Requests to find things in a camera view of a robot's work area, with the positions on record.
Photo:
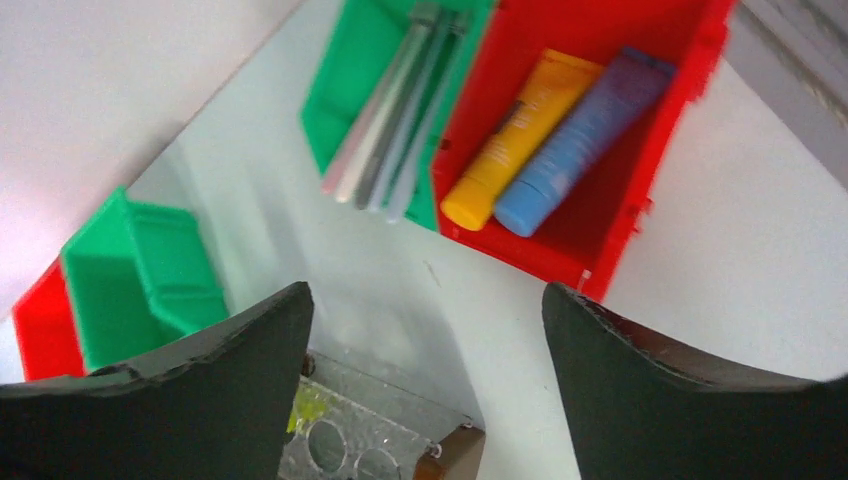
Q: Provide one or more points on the green toothbrush bin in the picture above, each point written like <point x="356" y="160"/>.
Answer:
<point x="364" y="40"/>

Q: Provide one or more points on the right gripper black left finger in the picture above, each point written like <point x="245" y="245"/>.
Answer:
<point x="213" y="405"/>

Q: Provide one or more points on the brown ended acrylic rack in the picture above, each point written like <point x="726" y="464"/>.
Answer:
<point x="375" y="428"/>

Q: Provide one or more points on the red plastic bin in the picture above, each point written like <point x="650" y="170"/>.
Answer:
<point x="45" y="331"/>

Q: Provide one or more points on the red toothpaste bin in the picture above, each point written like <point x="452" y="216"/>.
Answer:
<point x="582" y="242"/>

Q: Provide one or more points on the yellow toothpaste tube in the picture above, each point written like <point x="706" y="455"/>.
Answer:
<point x="554" y="86"/>

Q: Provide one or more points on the green plastic bin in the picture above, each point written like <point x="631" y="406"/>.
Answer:
<point x="138" y="277"/>

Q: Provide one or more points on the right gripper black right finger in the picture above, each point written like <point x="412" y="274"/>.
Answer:
<point x="642" y="405"/>

